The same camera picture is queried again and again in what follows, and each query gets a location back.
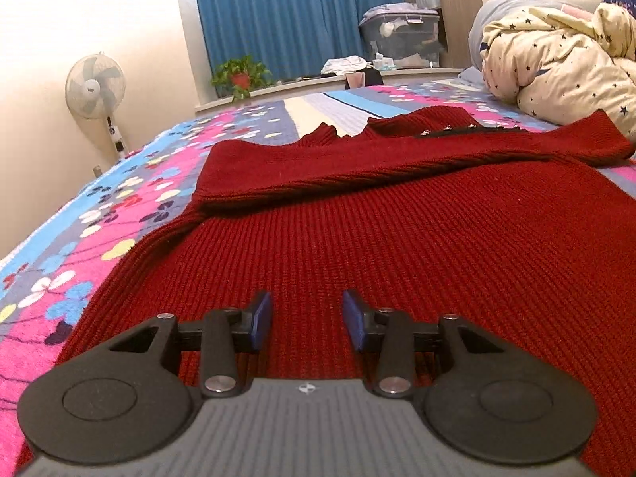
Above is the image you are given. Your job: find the blue window curtain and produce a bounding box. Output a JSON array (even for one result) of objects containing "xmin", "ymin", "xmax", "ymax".
[{"xmin": 196, "ymin": 0, "xmax": 402, "ymax": 80}]

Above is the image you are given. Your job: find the dark bag by windowsill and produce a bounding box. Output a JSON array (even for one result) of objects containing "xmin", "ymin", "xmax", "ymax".
[{"xmin": 345, "ymin": 68, "xmax": 384, "ymax": 91}]

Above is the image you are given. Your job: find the grey blue pillow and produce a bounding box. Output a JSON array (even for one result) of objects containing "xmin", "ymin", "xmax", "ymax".
[{"xmin": 468, "ymin": 0, "xmax": 592, "ymax": 71}]

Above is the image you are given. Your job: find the large clear storage bin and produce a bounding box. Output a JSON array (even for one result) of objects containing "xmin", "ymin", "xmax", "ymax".
[{"xmin": 359, "ymin": 3, "xmax": 443, "ymax": 69}]

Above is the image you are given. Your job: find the white clothes pile on sill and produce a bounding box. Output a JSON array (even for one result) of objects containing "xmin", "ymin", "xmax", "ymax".
[{"xmin": 320, "ymin": 55, "xmax": 368, "ymax": 76}]

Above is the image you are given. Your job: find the cream star pattern duvet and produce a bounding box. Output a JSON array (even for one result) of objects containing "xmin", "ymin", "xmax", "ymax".
[{"xmin": 480, "ymin": 3, "xmax": 635, "ymax": 141}]

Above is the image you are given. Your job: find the white standing fan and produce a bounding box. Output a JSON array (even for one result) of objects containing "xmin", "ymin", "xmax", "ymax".
[{"xmin": 65, "ymin": 53, "xmax": 128, "ymax": 159}]

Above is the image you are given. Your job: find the colourful floral bed blanket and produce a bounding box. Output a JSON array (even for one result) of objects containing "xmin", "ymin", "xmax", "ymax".
[{"xmin": 0, "ymin": 78, "xmax": 636, "ymax": 477}]

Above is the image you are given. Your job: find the dark red knit sweater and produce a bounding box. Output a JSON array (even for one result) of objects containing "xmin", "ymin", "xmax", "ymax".
[{"xmin": 23, "ymin": 107, "xmax": 635, "ymax": 476}]

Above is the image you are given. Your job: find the green potted plant red pot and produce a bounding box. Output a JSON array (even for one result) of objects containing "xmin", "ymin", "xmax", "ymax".
[{"xmin": 211, "ymin": 55, "xmax": 273, "ymax": 101}]

